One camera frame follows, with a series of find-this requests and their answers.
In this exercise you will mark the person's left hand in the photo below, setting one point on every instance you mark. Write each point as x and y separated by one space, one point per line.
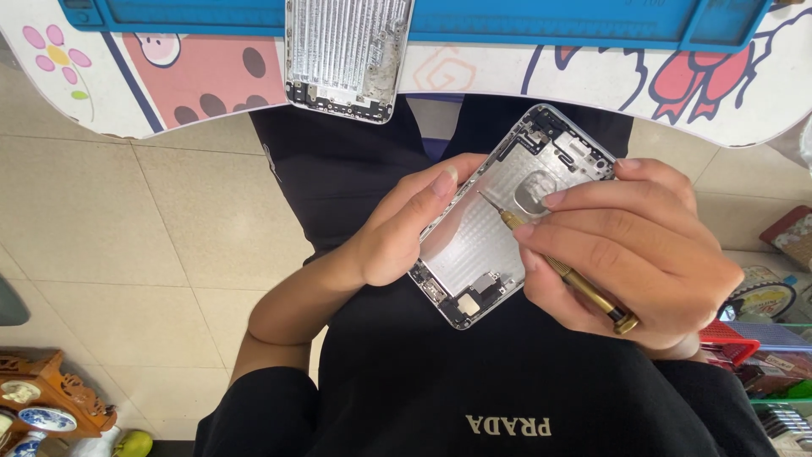
387 244

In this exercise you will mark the person's right hand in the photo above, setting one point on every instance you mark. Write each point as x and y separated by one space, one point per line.
647 260

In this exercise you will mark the brass precision screwdriver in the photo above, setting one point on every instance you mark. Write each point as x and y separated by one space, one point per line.
587 289

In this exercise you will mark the grey phone housing with parts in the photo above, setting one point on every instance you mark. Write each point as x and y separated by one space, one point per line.
472 244

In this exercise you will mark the person's black trousers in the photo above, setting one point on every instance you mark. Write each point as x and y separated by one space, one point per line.
336 178

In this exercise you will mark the red plastic basket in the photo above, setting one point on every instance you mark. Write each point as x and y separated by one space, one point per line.
729 339

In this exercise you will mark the round printed tin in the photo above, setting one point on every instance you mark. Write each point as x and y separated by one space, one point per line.
761 297

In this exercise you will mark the red patterned box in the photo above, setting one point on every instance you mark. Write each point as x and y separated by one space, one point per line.
790 235

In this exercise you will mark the blue plastic basket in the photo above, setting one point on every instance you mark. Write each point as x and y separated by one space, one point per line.
774 335

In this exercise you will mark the person's black shirt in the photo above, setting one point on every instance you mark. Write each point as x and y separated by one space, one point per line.
482 393

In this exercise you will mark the green rack with goods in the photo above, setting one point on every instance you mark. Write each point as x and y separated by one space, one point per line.
777 397

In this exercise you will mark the bare silver phone housing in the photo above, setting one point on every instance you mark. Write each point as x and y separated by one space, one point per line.
346 51

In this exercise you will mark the blue silicone repair mat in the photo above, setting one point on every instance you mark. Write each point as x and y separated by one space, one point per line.
507 19

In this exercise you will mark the yellow-green fruit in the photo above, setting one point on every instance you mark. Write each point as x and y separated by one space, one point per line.
134 444

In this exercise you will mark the carved wooden shelf with porcelain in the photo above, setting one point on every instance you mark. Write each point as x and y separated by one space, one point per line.
47 397

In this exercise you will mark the dark grey object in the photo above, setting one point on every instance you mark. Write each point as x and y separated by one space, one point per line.
11 304

